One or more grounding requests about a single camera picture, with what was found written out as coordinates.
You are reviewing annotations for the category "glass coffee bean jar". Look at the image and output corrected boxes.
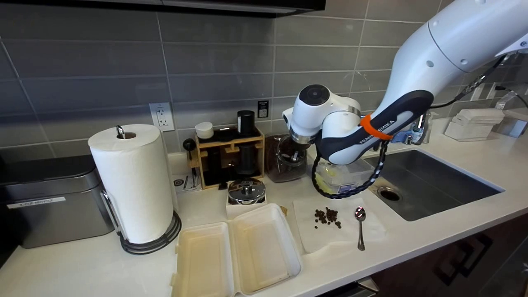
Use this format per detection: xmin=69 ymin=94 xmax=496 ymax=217
xmin=264 ymin=132 xmax=308 ymax=184

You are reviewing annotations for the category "white paper towel roll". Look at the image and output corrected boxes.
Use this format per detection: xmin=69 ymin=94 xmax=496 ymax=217
xmin=87 ymin=122 xmax=176 ymax=245
xmin=100 ymin=123 xmax=183 ymax=255

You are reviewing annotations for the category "stainless steel sink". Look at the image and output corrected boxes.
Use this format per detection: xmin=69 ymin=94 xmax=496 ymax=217
xmin=373 ymin=148 xmax=503 ymax=222

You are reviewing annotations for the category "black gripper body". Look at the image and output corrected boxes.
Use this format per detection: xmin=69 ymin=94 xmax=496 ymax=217
xmin=278 ymin=132 xmax=316 ymax=165

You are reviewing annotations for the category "black cylinder canister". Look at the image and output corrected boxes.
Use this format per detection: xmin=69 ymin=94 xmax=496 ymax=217
xmin=236 ymin=108 xmax=257 ymax=136

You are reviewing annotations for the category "white rectangular box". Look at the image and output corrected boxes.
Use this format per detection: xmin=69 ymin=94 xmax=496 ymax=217
xmin=443 ymin=107 xmax=505 ymax=143

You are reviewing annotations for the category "pile of coffee beans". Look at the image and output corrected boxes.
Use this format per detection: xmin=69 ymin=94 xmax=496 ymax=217
xmin=313 ymin=206 xmax=343 ymax=231

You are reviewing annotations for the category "open foam clamshell container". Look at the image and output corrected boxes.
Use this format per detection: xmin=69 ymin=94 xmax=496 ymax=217
xmin=170 ymin=202 xmax=303 ymax=297

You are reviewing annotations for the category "white wall outlet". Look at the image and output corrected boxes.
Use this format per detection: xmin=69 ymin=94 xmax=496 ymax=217
xmin=148 ymin=100 xmax=175 ymax=132

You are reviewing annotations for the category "dark overhead cabinet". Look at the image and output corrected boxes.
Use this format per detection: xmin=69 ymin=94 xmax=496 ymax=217
xmin=0 ymin=0 xmax=326 ymax=18

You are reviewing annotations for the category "small white paper napkin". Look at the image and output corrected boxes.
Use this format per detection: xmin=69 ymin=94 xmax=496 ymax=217
xmin=328 ymin=193 xmax=389 ymax=244

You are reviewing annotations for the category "orange cable strap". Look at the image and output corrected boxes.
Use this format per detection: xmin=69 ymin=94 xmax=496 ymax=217
xmin=359 ymin=113 xmax=392 ymax=141

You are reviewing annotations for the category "tall chrome faucet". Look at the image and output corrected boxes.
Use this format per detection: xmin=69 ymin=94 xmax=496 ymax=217
xmin=412 ymin=108 xmax=430 ymax=145

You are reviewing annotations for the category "small white cup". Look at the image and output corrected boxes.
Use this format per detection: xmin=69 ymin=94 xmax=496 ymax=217
xmin=193 ymin=120 xmax=214 ymax=140

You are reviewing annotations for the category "wooden coffee tool organizer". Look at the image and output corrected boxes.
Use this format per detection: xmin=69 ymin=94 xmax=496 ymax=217
xmin=186 ymin=127 xmax=267 ymax=189

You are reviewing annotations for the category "clear plastic storage container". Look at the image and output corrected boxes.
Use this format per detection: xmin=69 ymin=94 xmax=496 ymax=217
xmin=307 ymin=156 xmax=377 ymax=198

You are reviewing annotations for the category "black cabinet handle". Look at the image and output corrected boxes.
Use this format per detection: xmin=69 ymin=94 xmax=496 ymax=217
xmin=460 ymin=232 xmax=493 ymax=277
xmin=434 ymin=240 xmax=468 ymax=285

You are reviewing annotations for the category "dark base cabinet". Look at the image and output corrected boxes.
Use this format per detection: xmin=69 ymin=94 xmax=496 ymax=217
xmin=315 ymin=211 xmax=528 ymax=297

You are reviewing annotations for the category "round metal jar lid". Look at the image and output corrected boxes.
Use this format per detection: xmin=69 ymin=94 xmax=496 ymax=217
xmin=226 ymin=176 xmax=267 ymax=206

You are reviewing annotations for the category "blue cloth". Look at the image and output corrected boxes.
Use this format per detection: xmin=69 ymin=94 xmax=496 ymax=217
xmin=392 ymin=130 xmax=419 ymax=146

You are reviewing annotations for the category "stainless steel countertop appliance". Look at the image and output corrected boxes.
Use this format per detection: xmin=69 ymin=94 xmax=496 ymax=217
xmin=0 ymin=155 xmax=117 ymax=249

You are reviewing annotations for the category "large white paper sheet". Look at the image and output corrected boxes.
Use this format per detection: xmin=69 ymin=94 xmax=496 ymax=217
xmin=290 ymin=196 xmax=356 ymax=255

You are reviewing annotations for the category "silver metal spoon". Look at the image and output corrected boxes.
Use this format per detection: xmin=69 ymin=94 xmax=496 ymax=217
xmin=353 ymin=204 xmax=368 ymax=252

